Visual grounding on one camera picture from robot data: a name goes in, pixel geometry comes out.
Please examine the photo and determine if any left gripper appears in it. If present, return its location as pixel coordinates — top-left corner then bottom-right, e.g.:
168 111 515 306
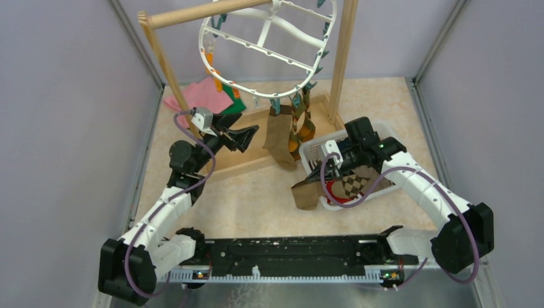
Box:
191 112 258 173

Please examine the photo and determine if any tan ribbed sock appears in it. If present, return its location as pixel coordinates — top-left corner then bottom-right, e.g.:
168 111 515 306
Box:
291 181 325 210
262 105 296 171

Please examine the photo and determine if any olive striped sock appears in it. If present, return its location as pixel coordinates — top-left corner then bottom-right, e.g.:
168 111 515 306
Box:
298 87 316 142
288 103 303 160

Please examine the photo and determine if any white oval clip hanger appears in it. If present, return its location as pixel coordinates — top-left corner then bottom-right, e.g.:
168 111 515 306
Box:
198 0 338 107

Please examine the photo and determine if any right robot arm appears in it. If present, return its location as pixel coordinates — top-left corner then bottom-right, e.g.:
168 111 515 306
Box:
303 117 494 274

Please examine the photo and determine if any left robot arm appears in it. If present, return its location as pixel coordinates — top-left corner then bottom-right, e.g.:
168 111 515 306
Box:
98 108 259 307

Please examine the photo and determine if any green cloth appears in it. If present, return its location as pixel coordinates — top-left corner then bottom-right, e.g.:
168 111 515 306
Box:
221 84 246 114

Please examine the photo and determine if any white plastic laundry basket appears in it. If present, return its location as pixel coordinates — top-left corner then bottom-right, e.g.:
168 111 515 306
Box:
300 120 400 211

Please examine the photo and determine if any argyle brown sock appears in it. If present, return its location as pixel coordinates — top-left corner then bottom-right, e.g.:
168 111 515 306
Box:
328 166 379 202

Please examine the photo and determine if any pink cloth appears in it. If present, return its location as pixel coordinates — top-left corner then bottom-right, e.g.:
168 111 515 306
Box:
182 76 234 114

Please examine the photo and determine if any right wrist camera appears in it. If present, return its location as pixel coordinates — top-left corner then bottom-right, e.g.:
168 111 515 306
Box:
318 140 343 169

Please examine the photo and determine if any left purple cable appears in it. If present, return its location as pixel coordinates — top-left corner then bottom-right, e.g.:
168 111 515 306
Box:
124 109 217 300

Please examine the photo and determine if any purple cable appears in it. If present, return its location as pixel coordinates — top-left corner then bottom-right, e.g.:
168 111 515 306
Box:
124 109 217 300
319 153 481 290

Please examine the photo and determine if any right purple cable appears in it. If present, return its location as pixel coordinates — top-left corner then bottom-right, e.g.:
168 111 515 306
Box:
319 153 481 290

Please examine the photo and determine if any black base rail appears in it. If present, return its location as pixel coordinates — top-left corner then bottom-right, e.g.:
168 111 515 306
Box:
177 228 419 287

